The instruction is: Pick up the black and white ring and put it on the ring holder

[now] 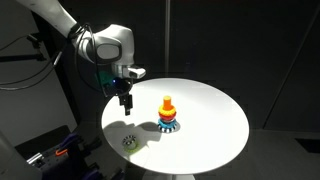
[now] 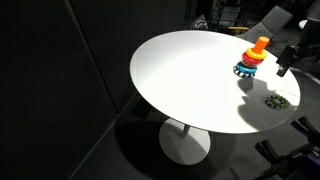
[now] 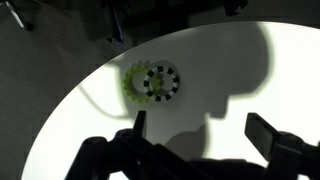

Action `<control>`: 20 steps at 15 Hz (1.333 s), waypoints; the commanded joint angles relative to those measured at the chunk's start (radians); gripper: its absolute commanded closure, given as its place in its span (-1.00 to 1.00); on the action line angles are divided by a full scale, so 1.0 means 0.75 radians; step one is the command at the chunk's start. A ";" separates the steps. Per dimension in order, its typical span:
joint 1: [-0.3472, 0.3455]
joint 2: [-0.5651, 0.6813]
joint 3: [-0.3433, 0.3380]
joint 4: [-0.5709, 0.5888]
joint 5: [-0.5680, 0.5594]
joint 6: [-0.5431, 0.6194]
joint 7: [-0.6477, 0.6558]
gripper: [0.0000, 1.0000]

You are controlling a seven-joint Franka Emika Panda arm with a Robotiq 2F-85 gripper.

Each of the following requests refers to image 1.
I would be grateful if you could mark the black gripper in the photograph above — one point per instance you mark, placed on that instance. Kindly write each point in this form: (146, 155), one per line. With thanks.
(120, 86)

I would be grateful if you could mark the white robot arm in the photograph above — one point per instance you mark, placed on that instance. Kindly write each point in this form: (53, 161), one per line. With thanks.
(115, 40)

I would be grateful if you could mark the purple equipment part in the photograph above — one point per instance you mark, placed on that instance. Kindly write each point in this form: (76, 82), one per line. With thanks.
(70, 141)

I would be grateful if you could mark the orange clamp clip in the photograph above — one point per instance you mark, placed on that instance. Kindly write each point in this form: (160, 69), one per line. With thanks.
(61, 152)

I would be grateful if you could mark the green wrist mount plate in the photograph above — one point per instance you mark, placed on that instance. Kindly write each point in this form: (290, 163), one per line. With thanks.
(105, 80)

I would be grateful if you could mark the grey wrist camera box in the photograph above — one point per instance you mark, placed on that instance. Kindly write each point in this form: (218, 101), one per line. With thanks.
(136, 72)

